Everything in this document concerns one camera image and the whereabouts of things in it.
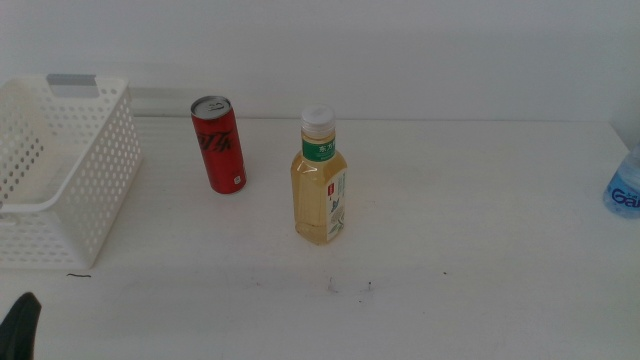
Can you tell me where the white perforated plastic basket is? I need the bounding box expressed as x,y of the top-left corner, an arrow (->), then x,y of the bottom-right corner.
0,73 -> 143,271

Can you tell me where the red cola can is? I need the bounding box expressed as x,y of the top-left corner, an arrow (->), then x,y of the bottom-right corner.
190,95 -> 248,195

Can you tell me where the clear water bottle blue label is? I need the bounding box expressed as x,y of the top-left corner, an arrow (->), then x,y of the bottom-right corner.
602,144 -> 640,220

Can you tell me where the yellow tea bottle green label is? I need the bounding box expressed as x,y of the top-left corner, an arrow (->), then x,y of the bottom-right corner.
290,104 -> 349,246

